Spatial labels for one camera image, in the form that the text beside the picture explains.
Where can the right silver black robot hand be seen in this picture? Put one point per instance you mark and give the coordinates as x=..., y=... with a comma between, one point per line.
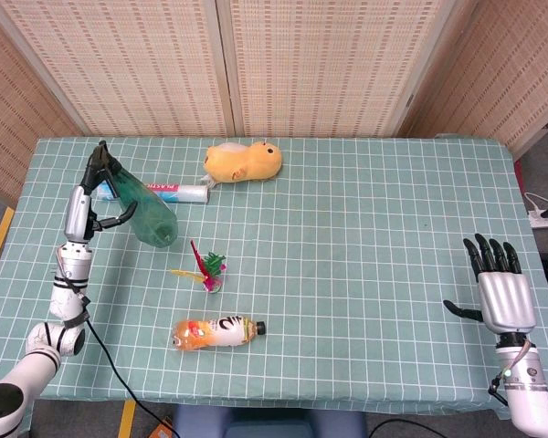
x=507, y=299

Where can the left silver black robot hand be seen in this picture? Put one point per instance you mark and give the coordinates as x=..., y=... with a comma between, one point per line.
x=76, y=212

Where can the green spray bottle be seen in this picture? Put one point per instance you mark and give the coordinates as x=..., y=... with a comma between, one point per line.
x=150, y=214

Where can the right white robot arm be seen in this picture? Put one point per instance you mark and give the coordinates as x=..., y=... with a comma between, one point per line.
x=527, y=392

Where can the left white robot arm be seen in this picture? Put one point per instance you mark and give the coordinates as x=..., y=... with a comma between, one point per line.
x=68, y=283

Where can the orange drink bottle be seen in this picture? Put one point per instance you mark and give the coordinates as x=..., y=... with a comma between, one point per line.
x=210, y=334

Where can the white power strip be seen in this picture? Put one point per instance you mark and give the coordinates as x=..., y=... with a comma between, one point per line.
x=544, y=221

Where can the plastic wrap roll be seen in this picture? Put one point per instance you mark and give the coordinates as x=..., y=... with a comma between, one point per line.
x=187, y=194

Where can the colourful feather shuttlecock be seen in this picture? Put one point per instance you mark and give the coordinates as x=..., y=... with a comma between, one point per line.
x=210, y=271

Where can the bamboo folding screen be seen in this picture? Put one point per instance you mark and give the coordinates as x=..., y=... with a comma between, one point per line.
x=119, y=68

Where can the green checked tablecloth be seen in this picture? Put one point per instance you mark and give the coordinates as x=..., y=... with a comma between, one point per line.
x=347, y=274

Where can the yellow plush toy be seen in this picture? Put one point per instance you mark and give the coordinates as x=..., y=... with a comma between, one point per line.
x=246, y=162

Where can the orange cardboard box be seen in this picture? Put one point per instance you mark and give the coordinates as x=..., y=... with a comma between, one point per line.
x=162, y=430

